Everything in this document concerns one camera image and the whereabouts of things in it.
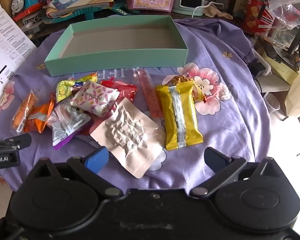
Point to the black white printed box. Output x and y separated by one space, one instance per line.
32 18

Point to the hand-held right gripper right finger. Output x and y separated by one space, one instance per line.
213 158

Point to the yellow snack packet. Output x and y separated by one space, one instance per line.
170 122

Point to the orange foil snack packet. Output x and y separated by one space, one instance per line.
41 115

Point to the red snack packet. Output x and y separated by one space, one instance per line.
122 88

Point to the clear packet orange snack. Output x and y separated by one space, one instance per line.
22 111

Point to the red cookie tin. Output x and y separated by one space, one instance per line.
257 12

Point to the purple floral blanket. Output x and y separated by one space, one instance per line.
220 135

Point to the pink jelly stick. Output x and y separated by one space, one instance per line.
150 97

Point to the mint green cardboard box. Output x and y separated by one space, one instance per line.
115 65

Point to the black power adapter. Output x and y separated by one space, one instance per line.
256 68

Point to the beige cloth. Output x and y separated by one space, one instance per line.
216 11

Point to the black metal stand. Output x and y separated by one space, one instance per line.
298 33

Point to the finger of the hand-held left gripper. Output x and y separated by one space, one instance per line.
17 141

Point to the purple white snack packet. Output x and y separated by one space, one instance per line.
65 123

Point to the white packet pink petal print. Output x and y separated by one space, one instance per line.
95 98

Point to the cream cardboard box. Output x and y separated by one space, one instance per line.
280 67

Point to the green yellow candy packet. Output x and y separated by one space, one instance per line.
63 90

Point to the white instruction sheet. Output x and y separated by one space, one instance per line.
5 42

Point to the pale vacuum-sealed pouch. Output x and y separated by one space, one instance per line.
130 132

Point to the orange gold snack packet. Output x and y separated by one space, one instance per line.
182 80

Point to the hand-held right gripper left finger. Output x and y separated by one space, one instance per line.
98 158

